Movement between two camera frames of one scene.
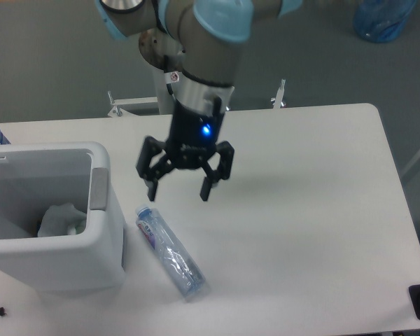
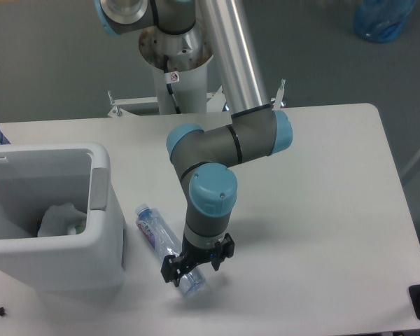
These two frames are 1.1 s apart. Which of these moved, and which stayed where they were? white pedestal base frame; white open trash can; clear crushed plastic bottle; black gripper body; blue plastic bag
Moved: black gripper body
Stayed: white open trash can; blue plastic bag; white pedestal base frame; clear crushed plastic bottle
